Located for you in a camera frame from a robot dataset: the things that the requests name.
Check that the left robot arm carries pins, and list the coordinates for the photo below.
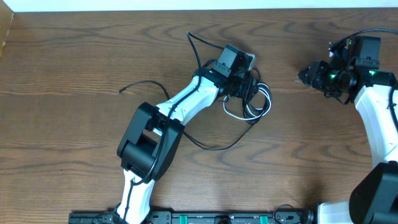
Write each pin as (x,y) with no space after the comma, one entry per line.
(148,146)

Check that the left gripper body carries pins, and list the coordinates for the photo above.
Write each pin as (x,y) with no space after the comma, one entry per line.
(242,88)

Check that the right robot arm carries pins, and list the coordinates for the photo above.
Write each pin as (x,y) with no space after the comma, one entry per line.
(353,70)

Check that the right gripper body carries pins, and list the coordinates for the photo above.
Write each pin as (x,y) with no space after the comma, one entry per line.
(325,78)

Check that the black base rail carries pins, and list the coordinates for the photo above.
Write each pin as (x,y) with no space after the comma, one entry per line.
(285,214)

